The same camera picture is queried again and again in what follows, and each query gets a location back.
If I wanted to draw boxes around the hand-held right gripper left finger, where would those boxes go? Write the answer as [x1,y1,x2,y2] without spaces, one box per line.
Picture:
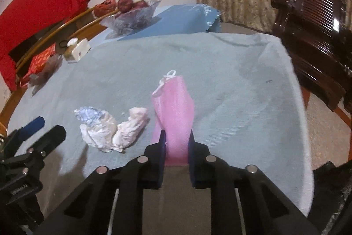
[33,129,167,235]

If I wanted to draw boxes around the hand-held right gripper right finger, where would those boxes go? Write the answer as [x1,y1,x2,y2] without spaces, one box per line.
[188,130,321,235]

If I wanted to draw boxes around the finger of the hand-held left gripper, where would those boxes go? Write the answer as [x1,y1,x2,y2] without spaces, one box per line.
[5,117,46,148]
[26,125,67,160]

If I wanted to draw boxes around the pink plastic piece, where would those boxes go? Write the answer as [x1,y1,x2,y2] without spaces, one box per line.
[151,70,196,167]

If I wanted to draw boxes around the black trash bin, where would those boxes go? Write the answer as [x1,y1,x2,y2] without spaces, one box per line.
[311,161,352,235]

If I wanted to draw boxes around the crumpled white plastic bag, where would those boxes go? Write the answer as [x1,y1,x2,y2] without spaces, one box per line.
[112,107,150,153]

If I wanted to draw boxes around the crumpled tissue with blue print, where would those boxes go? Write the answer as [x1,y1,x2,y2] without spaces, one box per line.
[74,106,119,153]

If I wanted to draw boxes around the red patterned packet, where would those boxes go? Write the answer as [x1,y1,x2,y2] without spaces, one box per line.
[27,46,57,78]

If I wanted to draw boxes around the grey tablecloth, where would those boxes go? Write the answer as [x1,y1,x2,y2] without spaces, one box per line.
[7,31,315,235]

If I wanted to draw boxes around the small white tissue box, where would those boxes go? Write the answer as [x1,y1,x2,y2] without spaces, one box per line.
[64,37,91,63]

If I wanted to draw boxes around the light brown wooden chair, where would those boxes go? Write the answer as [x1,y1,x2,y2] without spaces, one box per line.
[0,8,108,136]

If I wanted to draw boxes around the red cloth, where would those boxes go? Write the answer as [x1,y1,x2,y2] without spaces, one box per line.
[0,0,93,92]

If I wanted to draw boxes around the reddish wooden table leg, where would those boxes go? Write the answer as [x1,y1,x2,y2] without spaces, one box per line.
[302,86,311,111]

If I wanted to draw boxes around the blue plastic table cover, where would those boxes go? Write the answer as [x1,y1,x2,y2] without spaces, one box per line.
[91,4,222,44]

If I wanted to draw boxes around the glass fruit bowl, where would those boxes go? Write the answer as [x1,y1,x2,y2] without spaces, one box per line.
[99,0,162,33]

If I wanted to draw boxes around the red mesh bag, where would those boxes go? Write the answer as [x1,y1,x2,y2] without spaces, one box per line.
[93,0,119,17]

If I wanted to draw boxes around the large dark red apple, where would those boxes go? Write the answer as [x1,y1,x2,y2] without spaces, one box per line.
[118,0,135,13]

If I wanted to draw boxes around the dark wooden armchair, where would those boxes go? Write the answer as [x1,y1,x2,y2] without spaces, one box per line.
[271,0,352,111]

